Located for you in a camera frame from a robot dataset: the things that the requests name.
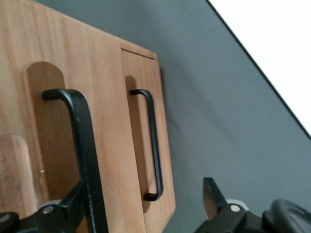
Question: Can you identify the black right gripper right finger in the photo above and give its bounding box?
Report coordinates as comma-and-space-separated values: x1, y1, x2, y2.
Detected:
194, 177, 264, 233

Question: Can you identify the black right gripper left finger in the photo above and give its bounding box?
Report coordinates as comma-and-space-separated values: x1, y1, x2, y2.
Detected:
0, 181, 85, 233

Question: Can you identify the wooden drawer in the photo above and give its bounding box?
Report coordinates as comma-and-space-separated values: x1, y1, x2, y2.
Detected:
0, 0, 146, 233
121, 48, 176, 233

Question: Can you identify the black metal drawer handle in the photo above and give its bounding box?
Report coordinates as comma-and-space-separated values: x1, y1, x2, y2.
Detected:
129, 89, 164, 202
41, 89, 109, 233

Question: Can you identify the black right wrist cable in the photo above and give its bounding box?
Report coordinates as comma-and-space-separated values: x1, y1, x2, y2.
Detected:
262, 199, 311, 233

